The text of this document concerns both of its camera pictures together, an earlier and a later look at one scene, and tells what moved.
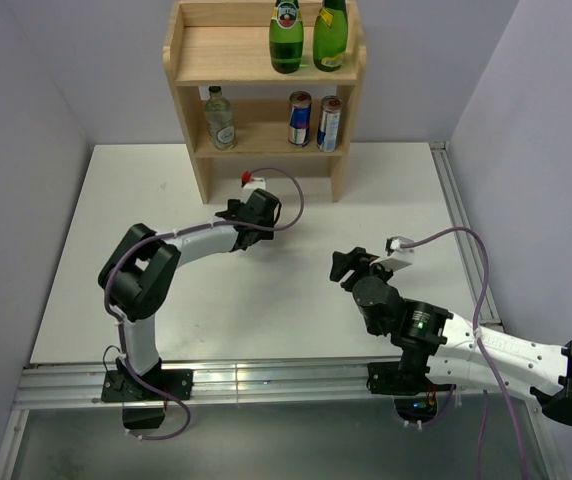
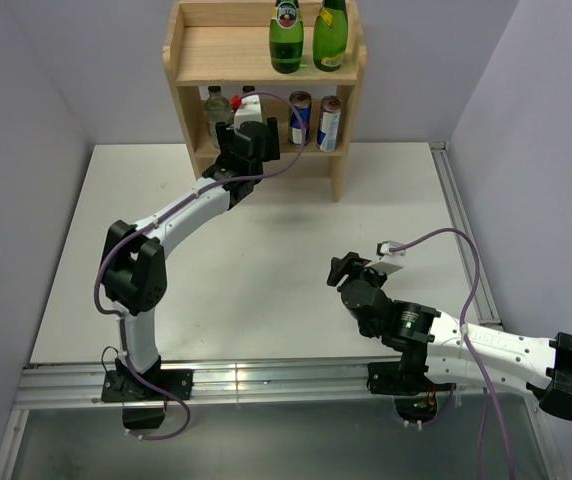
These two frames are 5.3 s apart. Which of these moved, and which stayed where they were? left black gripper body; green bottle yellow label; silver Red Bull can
Moved: left black gripper body
Stayed: green bottle yellow label; silver Red Bull can
